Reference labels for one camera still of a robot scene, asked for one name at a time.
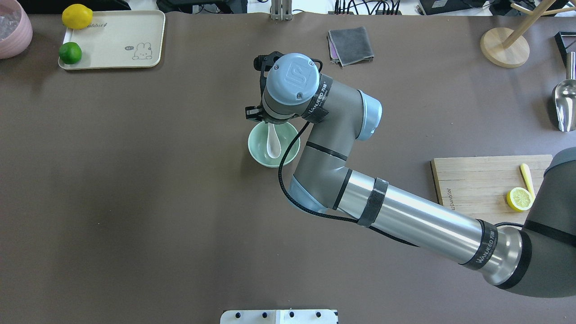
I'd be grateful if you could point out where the grey folded cloth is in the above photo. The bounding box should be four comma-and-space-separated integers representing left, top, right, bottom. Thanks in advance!
327, 26, 374, 67

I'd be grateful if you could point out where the green lime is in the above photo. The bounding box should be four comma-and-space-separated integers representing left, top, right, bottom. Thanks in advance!
59, 42, 82, 64

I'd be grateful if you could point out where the cream tray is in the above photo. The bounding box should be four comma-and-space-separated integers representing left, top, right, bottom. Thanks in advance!
58, 10, 166, 70

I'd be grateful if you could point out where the metal scoop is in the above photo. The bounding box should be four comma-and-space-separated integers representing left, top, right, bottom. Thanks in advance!
553, 52, 576, 132

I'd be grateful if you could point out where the white ceramic spoon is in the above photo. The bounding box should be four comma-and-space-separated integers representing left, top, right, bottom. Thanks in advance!
266, 123, 282, 159

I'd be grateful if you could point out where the pink bowl with ice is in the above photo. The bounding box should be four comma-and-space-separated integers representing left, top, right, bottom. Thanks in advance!
0, 0, 33, 59

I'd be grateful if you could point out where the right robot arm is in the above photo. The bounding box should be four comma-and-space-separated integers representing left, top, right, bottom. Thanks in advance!
245, 51, 576, 298

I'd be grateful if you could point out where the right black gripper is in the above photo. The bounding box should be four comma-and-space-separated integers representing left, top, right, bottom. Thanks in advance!
245, 105, 297, 125

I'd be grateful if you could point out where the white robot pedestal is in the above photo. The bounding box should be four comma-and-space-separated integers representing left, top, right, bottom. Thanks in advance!
220, 308, 339, 324

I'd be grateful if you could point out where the light green bowl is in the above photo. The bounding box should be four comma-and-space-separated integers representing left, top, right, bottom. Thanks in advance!
247, 119, 301, 168

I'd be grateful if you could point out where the yellow plastic knife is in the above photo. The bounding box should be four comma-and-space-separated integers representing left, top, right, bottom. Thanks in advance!
520, 163, 536, 201

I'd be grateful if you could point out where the wooden cutting board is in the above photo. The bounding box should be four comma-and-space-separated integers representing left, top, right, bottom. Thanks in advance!
431, 155, 553, 224

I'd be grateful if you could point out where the yellow lemon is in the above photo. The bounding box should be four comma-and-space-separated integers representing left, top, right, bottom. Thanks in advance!
61, 4, 93, 30

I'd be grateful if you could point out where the aluminium frame post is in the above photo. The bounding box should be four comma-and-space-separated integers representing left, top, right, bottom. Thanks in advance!
270, 0, 293, 21

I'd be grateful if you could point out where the wooden cup stand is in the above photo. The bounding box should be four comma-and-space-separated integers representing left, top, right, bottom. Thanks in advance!
480, 0, 575, 68

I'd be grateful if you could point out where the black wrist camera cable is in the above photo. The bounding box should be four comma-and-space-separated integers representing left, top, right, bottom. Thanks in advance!
278, 121, 419, 247

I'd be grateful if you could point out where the lemon half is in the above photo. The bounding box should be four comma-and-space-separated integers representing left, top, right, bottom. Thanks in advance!
506, 187, 533, 212

